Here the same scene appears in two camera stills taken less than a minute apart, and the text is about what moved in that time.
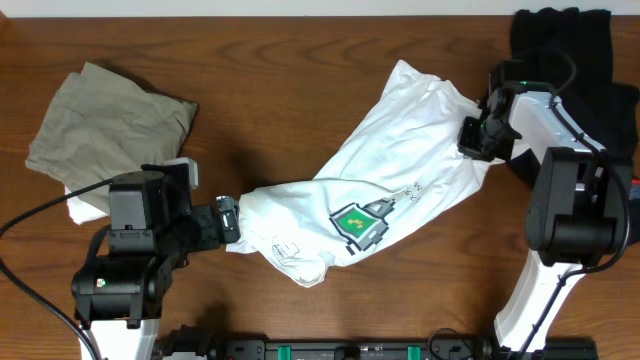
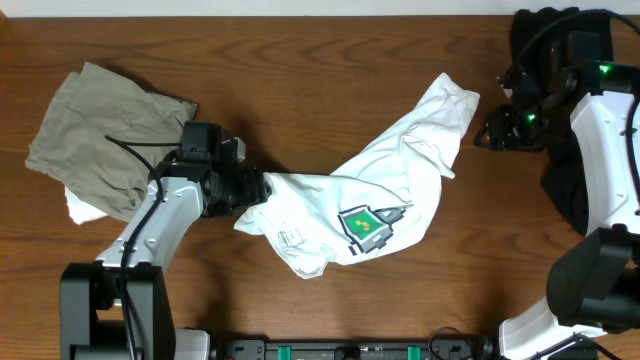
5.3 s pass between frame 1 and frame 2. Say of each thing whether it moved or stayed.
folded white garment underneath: stayed
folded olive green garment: stayed
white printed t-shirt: moved
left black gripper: moved
